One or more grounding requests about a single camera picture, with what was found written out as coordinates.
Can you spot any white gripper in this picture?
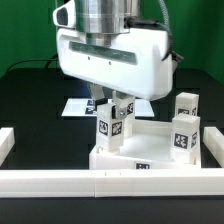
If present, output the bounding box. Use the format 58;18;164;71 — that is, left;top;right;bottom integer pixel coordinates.
57;28;173;120

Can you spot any white square table top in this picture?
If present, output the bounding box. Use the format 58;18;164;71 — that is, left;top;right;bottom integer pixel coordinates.
89;120;201;170

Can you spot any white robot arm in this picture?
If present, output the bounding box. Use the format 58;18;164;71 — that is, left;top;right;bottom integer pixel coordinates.
53;0;173;103

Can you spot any white marker tag sheet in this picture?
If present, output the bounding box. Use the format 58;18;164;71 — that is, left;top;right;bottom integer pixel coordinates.
62;98;154;117

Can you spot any white left fence block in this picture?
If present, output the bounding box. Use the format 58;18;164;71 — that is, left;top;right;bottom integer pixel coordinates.
0;127;15;166

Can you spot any white fence block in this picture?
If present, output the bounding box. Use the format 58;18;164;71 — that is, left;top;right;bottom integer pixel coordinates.
0;127;15;166
203;127;224;168

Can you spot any white right fence block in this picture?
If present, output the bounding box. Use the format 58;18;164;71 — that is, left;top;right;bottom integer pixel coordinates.
203;127;224;168

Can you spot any white front fence bar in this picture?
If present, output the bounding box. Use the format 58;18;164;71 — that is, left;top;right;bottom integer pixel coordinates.
0;168;224;198

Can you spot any black cable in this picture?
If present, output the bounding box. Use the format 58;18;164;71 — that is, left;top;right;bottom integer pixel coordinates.
4;54;61;75

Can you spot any grey braided camera cable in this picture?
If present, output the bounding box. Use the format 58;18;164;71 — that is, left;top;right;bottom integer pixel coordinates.
128;0;184;64

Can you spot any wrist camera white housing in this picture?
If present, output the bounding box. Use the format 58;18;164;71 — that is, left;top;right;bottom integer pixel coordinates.
53;0;76;28

